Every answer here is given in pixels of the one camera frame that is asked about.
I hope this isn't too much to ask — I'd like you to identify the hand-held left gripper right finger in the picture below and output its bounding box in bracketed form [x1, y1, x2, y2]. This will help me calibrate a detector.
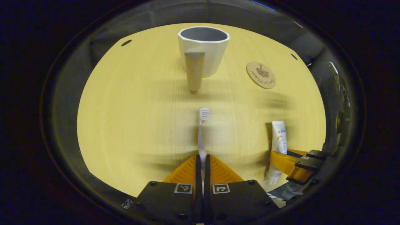
[203, 154, 280, 225]

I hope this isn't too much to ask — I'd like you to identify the black backdrop cloth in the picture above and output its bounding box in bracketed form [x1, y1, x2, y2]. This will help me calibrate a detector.
[50, 0, 353, 207]

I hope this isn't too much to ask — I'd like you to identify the round wooden coaster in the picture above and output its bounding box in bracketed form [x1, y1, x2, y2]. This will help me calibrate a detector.
[246, 61, 277, 89]

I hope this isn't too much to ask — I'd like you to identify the pale purple toothbrush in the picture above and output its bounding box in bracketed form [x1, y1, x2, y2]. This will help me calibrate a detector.
[197, 107, 210, 194]

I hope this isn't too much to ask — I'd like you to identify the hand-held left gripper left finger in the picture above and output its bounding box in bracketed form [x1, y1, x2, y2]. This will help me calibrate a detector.
[127, 154, 203, 225]

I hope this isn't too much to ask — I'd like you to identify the white cup with wooden handle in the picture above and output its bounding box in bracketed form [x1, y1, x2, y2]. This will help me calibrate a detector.
[177, 26, 230, 94]

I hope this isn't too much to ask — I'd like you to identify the white toothpaste tube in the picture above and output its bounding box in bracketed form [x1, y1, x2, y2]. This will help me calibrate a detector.
[264, 121, 287, 186]

